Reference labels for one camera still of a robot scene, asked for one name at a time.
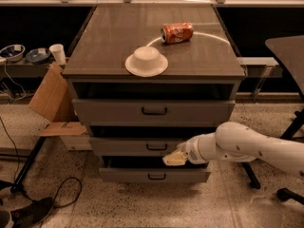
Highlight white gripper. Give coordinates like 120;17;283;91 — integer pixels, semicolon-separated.
162;136;207;166

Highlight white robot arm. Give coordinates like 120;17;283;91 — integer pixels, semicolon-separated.
162;122;304;179

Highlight grey drawer cabinet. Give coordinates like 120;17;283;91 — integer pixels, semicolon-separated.
62;3;247;135

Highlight grey top drawer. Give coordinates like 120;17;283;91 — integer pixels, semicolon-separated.
73;99;235;127

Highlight black right stand leg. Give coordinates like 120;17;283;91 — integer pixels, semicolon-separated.
242;162;260;189

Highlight black stand leg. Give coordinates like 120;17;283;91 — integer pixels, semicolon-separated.
242;162;260;189
10;137;46;193

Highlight white upturned bowl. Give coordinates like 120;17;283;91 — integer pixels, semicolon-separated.
125;47;168;77

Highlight black caster foot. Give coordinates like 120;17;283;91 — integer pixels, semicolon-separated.
276;188;304;205

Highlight grey low shelf right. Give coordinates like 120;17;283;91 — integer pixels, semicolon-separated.
237;57;283;104

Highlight grey low shelf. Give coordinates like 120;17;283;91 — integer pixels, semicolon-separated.
0;59;64;78
237;57;283;104

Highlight orange soda can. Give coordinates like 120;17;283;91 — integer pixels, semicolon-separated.
161;22;193;45

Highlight brown cardboard box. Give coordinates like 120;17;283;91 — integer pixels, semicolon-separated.
28;63;91;151

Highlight black shoe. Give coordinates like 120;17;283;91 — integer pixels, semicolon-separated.
0;197;54;228

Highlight white paper cup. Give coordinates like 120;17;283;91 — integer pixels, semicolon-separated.
49;44;66;65

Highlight black left stand leg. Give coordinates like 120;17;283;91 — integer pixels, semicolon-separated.
10;137;46;193

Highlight blue bowl right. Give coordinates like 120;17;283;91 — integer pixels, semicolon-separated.
26;47;50;64

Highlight blue bowl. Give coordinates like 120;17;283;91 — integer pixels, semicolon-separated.
0;44;25;63
26;47;50;64

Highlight grey low shelf left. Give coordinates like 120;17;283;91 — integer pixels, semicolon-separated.
0;59;64;78

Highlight blue bowl left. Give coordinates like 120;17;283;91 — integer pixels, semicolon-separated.
0;44;25;63

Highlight black floor cable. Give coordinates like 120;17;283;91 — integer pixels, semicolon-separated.
0;117;83;209

